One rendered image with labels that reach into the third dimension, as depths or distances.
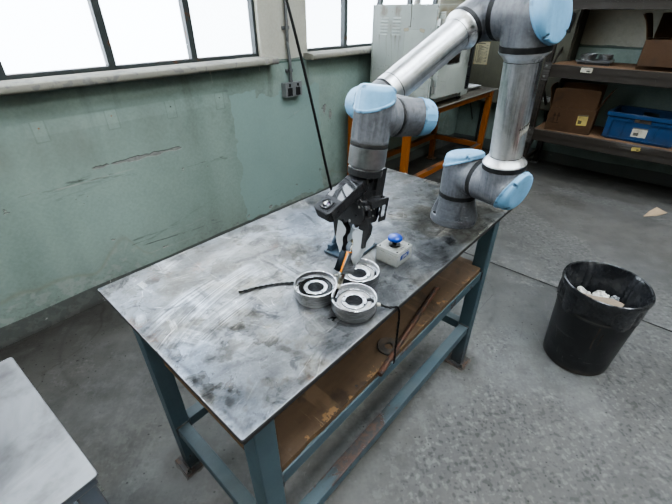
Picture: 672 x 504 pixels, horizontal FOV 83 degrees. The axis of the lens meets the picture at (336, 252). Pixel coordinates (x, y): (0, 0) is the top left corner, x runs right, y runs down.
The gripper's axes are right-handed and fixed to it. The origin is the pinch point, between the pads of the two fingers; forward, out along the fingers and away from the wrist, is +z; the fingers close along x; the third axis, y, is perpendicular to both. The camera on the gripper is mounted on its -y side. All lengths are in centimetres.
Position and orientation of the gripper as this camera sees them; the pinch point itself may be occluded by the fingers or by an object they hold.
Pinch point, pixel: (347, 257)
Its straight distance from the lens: 84.4
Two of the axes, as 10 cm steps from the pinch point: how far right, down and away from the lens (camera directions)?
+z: -1.0, 8.8, 4.5
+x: -7.3, -3.8, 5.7
